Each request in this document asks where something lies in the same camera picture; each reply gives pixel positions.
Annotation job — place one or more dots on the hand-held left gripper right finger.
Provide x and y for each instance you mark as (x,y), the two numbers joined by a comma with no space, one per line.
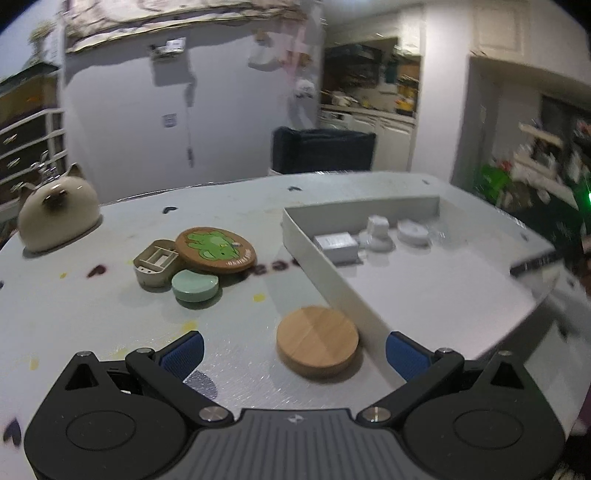
(406,360)

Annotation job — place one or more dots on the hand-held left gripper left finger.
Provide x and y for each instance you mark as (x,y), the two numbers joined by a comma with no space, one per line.
(182,355)

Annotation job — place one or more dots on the green round case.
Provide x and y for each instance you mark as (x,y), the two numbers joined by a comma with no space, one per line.
(194,286)

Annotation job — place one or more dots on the white cardboard box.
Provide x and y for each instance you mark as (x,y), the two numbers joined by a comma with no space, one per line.
(438,295)

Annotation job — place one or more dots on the beige compartment box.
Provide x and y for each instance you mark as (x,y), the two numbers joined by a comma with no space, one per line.
(152,272)

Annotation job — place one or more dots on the round wooden lid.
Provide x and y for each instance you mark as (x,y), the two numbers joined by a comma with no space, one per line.
(318,341)

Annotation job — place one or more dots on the round green cartoon coaster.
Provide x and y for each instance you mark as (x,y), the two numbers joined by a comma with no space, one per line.
(214,249)

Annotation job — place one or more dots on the white round case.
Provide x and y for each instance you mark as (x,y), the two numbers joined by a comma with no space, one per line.
(412,233)

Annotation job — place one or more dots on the clear plastic box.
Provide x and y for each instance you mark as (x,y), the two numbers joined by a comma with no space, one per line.
(443,235)

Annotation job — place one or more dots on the white suction cup holder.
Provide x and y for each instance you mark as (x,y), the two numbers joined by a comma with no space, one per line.
(378,230)

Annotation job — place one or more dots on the white charger adapter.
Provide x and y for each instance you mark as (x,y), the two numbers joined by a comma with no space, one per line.
(337,247)

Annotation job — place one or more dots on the cream cat-shaped ceramic jar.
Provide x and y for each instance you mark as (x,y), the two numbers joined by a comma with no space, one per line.
(60,217)

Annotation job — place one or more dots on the green bag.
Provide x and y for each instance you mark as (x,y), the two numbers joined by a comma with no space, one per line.
(496,182)

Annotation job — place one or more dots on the small metal ornament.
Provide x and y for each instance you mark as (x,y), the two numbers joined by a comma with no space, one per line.
(46,173)

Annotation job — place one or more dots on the white lower kitchen cabinets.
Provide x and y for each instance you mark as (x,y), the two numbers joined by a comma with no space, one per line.
(378,134)

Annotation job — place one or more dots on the dark drawer cabinet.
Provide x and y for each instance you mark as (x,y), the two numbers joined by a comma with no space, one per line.
(27,152)

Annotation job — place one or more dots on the white sheep plush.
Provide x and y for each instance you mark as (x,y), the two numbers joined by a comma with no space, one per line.
(303,87)

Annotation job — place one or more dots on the glass fish tank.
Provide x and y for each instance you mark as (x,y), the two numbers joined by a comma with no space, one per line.
(27,92)

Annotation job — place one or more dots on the white hanging bag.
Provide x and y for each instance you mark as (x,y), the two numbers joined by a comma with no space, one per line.
(263,56)

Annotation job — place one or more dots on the cartoon printed cloth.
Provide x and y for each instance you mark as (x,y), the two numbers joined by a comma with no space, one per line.
(161,18)

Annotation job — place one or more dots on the square wall hook plate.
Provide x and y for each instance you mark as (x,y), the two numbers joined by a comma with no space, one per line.
(169,121)

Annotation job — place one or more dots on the clear wall holder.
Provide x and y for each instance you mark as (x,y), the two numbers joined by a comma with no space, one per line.
(167,48)

